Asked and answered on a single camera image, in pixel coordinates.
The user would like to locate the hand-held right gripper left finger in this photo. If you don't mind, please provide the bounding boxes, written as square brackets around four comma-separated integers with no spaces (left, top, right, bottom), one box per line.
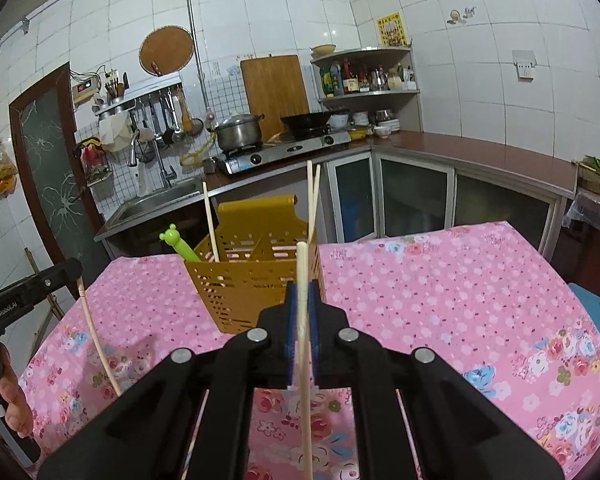
[37,282,301,480]

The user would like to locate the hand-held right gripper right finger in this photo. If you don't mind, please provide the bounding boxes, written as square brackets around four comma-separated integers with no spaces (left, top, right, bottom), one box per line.
[307,285,563,480]

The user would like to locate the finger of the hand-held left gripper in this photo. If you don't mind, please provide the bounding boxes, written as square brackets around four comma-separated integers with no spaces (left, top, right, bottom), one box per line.
[27,258,85,293]

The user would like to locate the yellow perforated utensil holder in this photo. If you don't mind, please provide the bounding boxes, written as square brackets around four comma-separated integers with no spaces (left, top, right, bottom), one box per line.
[185,195,326,336]

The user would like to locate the light wooden chopstick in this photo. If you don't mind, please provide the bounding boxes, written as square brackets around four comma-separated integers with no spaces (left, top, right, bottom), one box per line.
[202,182,220,263]
[310,164,322,241]
[79,280,123,396]
[296,241,315,480]
[306,160,317,243]

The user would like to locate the green handled fork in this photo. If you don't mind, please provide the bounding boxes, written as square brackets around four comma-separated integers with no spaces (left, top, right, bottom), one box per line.
[160,224,201,263]

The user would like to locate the person's left hand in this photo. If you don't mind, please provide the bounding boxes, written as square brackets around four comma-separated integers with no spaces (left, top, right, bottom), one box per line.
[0,344,34,438]

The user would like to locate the wooden stick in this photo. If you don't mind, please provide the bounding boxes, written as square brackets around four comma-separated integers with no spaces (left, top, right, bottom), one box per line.
[24,247,63,321]

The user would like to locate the dark wooden glass door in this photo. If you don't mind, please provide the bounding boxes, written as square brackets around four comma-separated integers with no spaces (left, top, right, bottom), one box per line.
[9,67,106,288]

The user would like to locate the orange plastic bag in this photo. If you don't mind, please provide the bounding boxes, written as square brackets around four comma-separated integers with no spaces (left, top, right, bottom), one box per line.
[0,142,20,201]

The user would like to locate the steel sink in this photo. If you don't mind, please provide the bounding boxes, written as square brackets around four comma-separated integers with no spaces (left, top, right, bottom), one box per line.
[105,177,206,226]

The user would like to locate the pink floral tablecloth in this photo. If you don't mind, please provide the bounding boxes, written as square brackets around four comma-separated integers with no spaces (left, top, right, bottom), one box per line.
[17,220,600,480]

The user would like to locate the steel faucet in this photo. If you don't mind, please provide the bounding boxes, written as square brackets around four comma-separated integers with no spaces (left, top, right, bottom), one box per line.
[129,135,178,188]

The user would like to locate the white hanging cloth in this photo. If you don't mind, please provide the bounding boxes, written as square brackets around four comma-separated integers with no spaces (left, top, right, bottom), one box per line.
[97,112,133,153]

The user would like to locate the row of hanging ladles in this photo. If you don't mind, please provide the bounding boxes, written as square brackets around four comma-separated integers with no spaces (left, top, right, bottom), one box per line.
[132,87,204,148]

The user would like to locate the cup of dark chopsticks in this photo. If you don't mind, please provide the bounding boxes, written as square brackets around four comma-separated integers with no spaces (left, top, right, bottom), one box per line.
[102,71,131,104]

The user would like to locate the steel gas stove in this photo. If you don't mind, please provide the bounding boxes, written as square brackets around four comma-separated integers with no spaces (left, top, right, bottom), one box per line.
[215,129,353,176]

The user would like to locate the steel utensil rack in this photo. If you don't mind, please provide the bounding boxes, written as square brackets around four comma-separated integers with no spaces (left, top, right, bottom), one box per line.
[92,72,183,117]

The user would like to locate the steel pot with lid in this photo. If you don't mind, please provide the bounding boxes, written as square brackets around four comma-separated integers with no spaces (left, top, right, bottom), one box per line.
[214,112,266,153]

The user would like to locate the black wok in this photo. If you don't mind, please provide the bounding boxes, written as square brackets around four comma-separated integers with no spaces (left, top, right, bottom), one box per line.
[280,109,351,138]

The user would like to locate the stack of white bowls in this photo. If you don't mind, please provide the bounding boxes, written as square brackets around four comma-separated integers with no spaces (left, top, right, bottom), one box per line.
[375,109,402,139]

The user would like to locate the round bamboo tray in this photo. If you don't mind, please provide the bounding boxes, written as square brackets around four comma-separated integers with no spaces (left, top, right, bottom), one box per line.
[139,25,196,77]

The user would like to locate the kitchen counter with cabinets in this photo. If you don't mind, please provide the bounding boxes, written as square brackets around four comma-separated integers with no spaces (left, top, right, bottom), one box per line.
[94,130,578,271]

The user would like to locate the wooden cutting board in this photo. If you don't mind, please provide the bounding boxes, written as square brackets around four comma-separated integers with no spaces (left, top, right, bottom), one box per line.
[240,54,311,143]

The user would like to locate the row of condiment bottles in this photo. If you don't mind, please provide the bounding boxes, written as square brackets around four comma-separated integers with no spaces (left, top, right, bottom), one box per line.
[320,57,416,97]

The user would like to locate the blue stool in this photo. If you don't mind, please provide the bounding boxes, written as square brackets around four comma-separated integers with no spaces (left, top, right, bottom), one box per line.
[567,282,600,343]

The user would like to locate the steel corner shelf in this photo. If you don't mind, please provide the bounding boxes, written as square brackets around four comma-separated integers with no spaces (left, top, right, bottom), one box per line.
[311,46,422,133]

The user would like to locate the clear plastic sheet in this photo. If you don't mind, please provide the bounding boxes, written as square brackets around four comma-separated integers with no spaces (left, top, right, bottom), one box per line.
[562,190,600,237]

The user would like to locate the wire rack with red items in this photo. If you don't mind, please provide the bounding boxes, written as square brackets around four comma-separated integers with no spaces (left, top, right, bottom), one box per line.
[77,136,114,183]

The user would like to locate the grey wall pipe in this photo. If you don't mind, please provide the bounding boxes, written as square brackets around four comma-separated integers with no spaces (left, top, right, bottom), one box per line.
[182,0,214,121]

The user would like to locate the yellow wall sticker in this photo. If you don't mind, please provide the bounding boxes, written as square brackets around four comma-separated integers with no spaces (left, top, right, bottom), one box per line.
[376,12,407,48]

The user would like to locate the white wall socket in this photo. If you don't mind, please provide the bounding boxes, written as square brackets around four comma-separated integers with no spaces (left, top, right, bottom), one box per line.
[512,50,537,81]

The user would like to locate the decorative wall hooks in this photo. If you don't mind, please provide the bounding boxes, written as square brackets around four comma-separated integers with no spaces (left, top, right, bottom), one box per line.
[447,4,477,25]

